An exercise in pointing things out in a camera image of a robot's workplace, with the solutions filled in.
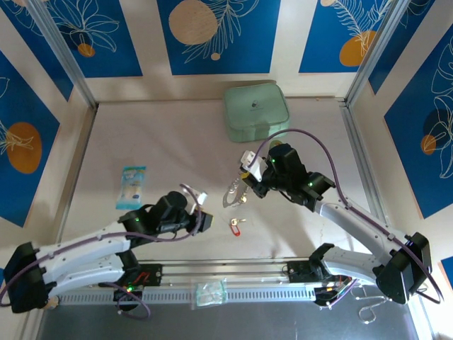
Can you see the silver carabiner keyring with rings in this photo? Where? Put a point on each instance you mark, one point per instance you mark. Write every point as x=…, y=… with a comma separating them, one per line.
x=230, y=198

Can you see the key with red tag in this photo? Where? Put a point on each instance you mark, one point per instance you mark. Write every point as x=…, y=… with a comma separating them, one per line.
x=235, y=229

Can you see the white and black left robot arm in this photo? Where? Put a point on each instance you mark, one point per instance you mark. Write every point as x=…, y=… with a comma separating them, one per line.
x=85, y=248

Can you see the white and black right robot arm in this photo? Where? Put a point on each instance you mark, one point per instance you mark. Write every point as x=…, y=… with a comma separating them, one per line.
x=357, y=226

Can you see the light blue snack packet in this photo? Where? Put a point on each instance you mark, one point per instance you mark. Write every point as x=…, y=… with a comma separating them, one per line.
x=131, y=186

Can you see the mint green zip case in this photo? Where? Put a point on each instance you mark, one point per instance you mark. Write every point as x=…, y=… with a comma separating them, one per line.
x=256, y=106

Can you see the clear plastic zip bag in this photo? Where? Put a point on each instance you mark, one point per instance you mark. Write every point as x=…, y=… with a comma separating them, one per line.
x=209, y=294

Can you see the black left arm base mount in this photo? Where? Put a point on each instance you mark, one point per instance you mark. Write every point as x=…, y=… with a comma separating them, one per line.
x=152, y=274

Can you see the aluminium table side rail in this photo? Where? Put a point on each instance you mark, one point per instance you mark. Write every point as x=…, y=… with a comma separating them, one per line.
x=357, y=148
x=83, y=148

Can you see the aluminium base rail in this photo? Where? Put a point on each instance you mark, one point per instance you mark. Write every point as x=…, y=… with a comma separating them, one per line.
x=247, y=294

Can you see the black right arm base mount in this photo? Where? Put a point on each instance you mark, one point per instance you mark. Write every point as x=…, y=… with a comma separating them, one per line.
x=301, y=272

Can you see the aluminium frame post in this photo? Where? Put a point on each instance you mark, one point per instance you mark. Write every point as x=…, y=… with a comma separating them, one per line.
x=63, y=56
x=375, y=49

